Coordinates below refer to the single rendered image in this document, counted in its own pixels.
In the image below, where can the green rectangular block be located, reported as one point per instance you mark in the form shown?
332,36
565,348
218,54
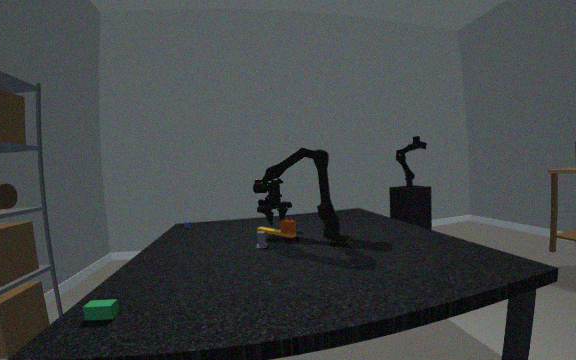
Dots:
101,309

